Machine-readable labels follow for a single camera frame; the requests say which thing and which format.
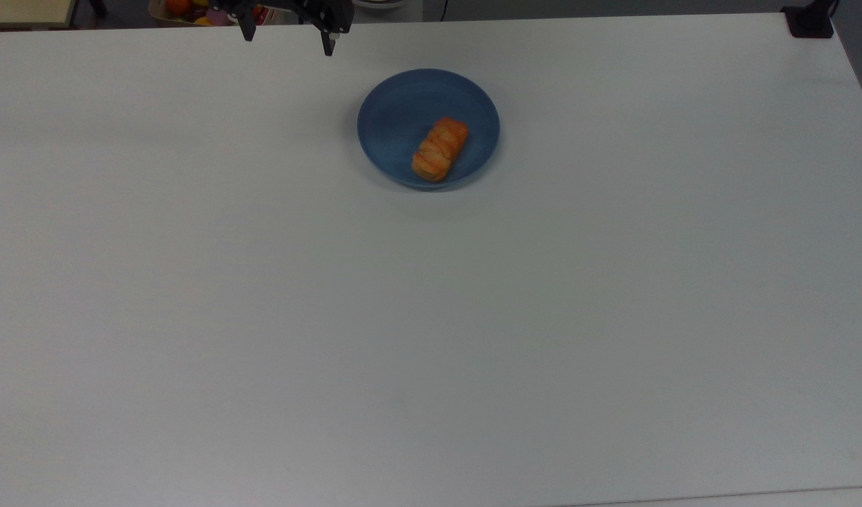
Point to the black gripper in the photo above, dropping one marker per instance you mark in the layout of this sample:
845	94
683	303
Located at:
311	10

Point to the orange bread loaf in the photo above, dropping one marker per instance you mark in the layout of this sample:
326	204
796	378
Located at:
440	149

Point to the bowl of toy fruit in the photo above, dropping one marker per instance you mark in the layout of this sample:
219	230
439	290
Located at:
184	10

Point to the blue round plate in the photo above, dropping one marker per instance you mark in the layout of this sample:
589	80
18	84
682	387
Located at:
396	120

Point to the wooden furniture piece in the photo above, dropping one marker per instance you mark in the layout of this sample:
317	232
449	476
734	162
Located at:
22	10

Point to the black camera pole clamp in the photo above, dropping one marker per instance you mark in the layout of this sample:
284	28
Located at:
810	21

